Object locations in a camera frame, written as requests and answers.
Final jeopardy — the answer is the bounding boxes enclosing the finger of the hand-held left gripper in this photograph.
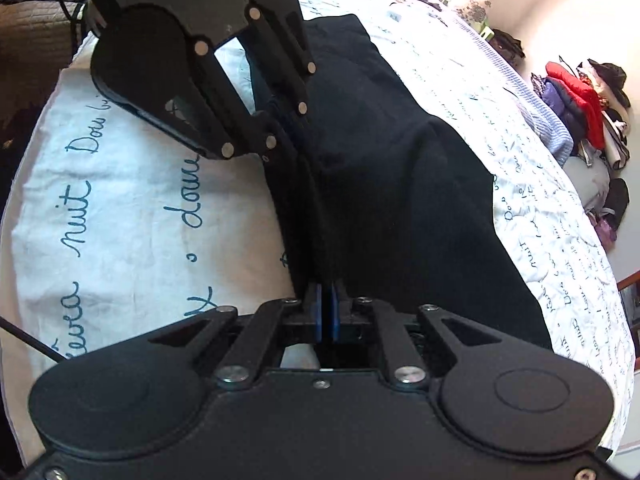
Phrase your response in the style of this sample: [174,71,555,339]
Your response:
[120,39,297,162]
[240,4,318,122]

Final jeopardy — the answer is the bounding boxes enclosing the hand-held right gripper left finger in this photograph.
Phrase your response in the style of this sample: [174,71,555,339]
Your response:
[147,282,329,391]

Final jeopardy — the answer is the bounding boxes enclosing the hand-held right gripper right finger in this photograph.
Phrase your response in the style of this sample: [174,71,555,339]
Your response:
[329,282,505,392]

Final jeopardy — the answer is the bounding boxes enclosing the black pants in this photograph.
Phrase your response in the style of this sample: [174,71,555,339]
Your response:
[249,14,554,356]

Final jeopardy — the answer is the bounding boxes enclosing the beige quilted cover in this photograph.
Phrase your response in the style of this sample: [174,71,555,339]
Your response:
[0,1,87,92]

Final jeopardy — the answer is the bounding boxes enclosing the white script-printed bedsheet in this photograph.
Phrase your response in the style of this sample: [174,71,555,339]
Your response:
[10,0,636,466]

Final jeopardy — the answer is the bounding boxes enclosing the floral pillow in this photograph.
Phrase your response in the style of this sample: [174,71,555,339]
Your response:
[447,0,501,27]

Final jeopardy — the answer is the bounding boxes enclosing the dark bag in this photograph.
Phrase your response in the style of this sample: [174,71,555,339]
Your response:
[491,29,527,67]

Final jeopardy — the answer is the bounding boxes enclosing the lavender knit blanket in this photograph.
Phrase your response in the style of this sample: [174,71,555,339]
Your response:
[450,12,577,167]

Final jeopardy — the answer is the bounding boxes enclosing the purple jacket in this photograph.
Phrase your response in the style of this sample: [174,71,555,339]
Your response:
[539,79,590,142]

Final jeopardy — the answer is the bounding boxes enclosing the purple cloth item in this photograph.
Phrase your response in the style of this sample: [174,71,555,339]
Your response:
[589,211,619,247]

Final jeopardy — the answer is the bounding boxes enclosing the grey cloth bundle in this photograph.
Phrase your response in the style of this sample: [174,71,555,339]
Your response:
[564,154,612,212]

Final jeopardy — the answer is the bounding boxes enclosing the red jacket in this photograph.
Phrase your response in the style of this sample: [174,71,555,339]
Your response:
[544,61,609,149]

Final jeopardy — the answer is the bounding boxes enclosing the black bag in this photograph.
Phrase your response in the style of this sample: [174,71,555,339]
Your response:
[601,176,632,232]

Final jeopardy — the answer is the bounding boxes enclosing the pile of folded clothes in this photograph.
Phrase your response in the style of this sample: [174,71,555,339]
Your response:
[577,59,630,171]

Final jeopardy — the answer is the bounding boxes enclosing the black cable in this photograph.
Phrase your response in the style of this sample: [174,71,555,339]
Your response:
[0,316,69,364]

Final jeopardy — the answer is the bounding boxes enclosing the wooden door frame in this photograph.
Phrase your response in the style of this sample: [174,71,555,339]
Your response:
[616,269,640,313]

